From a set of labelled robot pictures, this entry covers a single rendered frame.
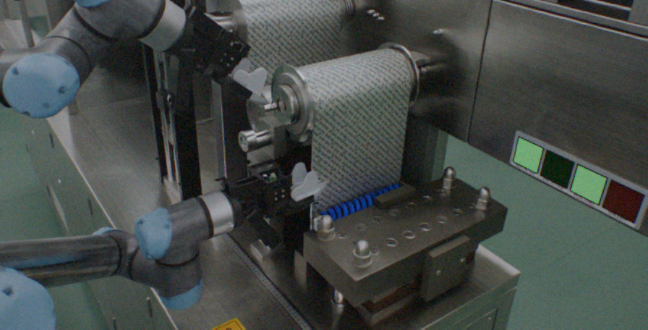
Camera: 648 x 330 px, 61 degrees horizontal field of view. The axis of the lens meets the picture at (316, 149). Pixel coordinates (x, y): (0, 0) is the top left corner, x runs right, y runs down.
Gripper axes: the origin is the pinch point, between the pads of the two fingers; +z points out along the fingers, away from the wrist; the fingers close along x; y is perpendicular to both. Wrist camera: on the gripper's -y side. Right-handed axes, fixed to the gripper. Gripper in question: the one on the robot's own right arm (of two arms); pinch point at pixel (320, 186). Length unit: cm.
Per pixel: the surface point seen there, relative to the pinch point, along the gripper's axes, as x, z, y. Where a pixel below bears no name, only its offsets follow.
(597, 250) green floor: 20, 181, -109
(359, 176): -0.3, 9.7, -1.0
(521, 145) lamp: -22.2, 29.4, 10.5
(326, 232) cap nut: -8.3, -4.3, -4.2
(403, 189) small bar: -5.2, 17.9, -4.4
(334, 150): -0.3, 3.0, 7.0
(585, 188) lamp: -35.8, 29.4, 8.4
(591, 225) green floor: 33, 197, -109
